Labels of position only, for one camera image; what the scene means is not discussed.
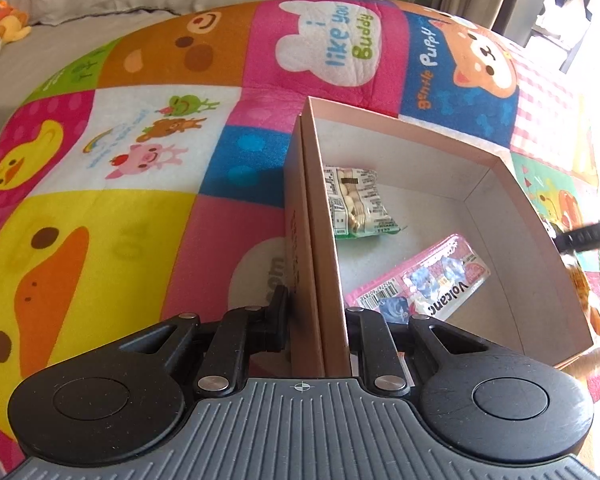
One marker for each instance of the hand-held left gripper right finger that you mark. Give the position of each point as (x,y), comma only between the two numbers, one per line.
(375,342)

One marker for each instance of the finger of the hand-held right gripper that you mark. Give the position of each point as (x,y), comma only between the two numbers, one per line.
(587,235)

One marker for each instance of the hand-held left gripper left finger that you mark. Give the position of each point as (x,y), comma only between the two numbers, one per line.
(279,316)

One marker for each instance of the pink snack packet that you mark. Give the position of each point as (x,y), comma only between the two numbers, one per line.
(430,280)

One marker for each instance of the green white biscuit packet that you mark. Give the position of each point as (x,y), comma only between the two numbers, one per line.
(352,200)

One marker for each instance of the pink cardboard box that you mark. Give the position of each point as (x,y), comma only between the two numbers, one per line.
(420,160)

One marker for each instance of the colourful cartoon printed blanket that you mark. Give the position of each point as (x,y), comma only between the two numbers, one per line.
(130,240)

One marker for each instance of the orange plush toy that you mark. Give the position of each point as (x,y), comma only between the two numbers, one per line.
(7,25)

